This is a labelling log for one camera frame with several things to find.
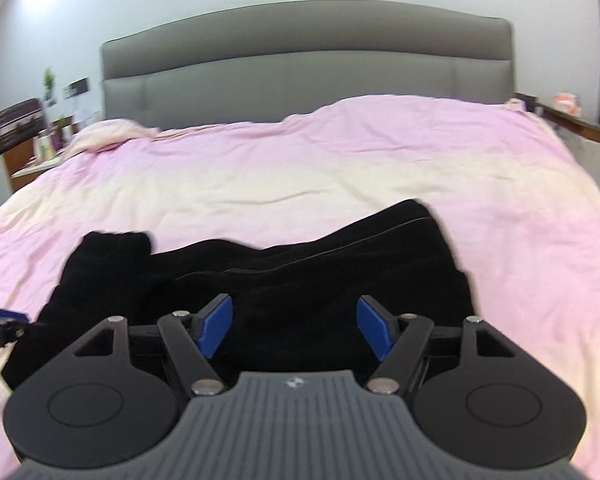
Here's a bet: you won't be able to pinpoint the pink floral blanket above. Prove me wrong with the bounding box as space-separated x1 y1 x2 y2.
0 94 600 480

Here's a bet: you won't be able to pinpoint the wooden nightstand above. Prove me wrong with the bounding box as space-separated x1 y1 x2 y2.
7 130 76 196

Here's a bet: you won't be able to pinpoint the pink tissue box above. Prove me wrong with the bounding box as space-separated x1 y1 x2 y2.
552 92 583 116

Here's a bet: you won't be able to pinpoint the black wall socket panel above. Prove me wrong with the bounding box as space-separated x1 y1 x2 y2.
62 77 90 100

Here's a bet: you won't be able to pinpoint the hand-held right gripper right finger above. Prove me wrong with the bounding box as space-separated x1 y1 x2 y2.
356 295 518 396

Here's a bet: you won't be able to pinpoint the grey padded headboard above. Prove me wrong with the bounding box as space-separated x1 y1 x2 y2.
99 0 517 131

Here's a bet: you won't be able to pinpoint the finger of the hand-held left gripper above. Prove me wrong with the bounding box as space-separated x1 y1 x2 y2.
0 301 48 331

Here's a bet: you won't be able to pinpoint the small green plant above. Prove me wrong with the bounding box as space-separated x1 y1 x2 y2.
41 67 57 107

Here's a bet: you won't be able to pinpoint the white nightstand dark top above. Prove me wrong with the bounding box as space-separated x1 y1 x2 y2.
515 100 600 188

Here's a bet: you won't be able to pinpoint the black pants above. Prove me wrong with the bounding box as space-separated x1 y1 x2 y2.
0 199 476 391

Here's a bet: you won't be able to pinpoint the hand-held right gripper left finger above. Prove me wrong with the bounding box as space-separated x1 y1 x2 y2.
72 294 233 396

